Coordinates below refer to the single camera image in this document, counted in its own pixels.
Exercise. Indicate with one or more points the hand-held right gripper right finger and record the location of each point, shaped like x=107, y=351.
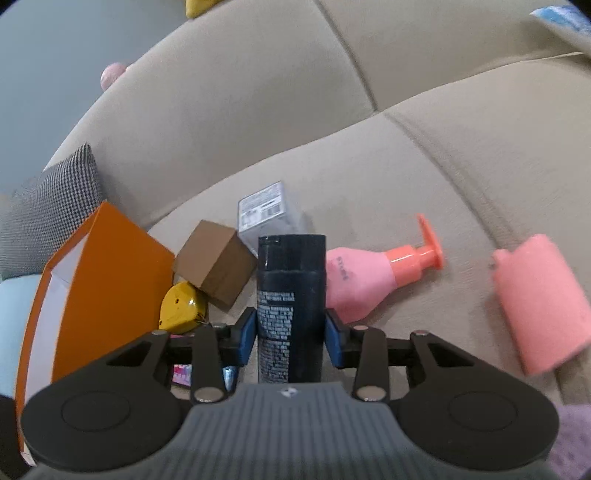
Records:
x=333, y=336

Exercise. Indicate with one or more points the black spray can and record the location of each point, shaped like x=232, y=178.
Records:
x=291, y=295

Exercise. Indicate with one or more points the pink cylinder bottle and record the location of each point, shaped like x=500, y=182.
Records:
x=540, y=304

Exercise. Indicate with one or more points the brown cube box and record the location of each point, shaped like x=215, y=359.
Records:
x=212, y=263

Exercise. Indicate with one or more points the pink pump bottle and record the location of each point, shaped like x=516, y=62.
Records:
x=355, y=281

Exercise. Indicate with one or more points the purple fuzzy blanket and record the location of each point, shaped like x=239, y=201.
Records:
x=575, y=445

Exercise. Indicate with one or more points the light blue pillow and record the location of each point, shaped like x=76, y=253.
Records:
x=16, y=332

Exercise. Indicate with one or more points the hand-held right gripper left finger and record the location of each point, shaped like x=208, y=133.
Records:
x=247, y=334

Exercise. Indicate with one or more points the beige sofa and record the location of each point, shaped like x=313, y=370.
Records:
x=277, y=115

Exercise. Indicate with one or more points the printed picture pillow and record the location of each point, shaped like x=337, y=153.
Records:
x=563, y=21

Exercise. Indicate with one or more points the yellow tape measure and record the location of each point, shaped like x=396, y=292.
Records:
x=182, y=307

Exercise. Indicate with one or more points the yellow pillow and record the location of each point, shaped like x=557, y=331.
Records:
x=198, y=6

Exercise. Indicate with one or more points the small grey box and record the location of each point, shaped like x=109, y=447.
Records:
x=272, y=212

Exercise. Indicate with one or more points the pink plush toy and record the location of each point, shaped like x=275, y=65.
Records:
x=112, y=74

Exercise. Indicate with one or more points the houndstooth pillow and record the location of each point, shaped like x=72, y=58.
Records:
x=51, y=212

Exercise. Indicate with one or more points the orange cardboard box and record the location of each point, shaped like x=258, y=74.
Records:
x=115, y=286

